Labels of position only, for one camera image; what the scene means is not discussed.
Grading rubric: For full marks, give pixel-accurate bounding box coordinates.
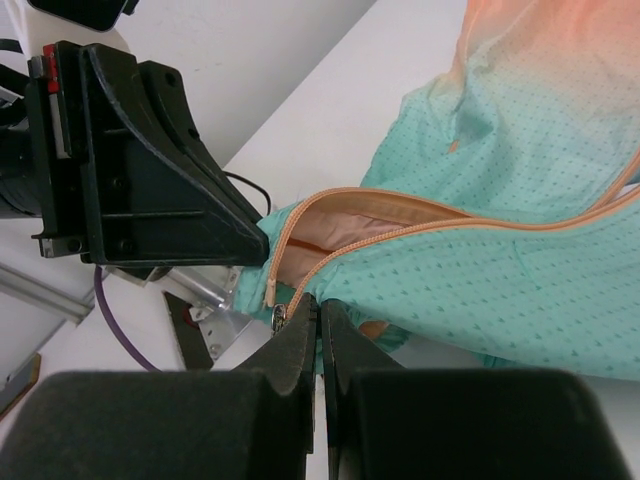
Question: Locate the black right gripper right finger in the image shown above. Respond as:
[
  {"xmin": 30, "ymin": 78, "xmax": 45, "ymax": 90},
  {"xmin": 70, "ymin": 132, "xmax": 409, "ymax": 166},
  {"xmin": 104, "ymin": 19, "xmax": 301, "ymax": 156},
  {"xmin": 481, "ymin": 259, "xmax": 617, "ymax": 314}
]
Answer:
[{"xmin": 319, "ymin": 300, "xmax": 630, "ymax": 479}]

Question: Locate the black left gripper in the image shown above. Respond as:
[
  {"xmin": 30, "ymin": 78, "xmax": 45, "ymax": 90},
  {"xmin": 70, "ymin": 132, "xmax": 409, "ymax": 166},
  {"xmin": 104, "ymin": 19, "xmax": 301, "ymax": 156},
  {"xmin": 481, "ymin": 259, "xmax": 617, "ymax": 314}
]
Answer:
[{"xmin": 1, "ymin": 42, "xmax": 268, "ymax": 265}]

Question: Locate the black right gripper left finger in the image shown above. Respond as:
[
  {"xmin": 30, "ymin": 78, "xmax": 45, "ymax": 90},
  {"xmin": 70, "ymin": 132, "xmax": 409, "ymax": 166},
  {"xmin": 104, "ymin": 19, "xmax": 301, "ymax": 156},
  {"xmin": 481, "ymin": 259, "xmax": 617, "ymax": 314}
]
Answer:
[{"xmin": 1, "ymin": 294, "xmax": 315, "ymax": 479}]

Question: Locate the orange and teal zip jacket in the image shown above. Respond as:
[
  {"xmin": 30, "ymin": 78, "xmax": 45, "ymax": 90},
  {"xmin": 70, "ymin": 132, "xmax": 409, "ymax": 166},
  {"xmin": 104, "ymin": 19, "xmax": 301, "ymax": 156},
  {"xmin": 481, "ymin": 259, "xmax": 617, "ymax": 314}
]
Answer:
[{"xmin": 233, "ymin": 1, "xmax": 639, "ymax": 381}]

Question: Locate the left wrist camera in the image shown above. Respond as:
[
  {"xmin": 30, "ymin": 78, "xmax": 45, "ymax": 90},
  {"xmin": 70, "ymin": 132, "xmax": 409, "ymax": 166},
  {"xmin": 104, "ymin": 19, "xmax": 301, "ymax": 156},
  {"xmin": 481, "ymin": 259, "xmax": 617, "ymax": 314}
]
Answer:
[{"xmin": 4, "ymin": 1, "xmax": 138, "ymax": 57}]

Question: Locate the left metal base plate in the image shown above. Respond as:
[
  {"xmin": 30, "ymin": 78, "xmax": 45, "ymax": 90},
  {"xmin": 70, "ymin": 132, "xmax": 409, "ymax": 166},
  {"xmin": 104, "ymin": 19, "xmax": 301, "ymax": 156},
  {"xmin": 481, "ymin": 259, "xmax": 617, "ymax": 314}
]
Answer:
[{"xmin": 107, "ymin": 266, "xmax": 251, "ymax": 370}]

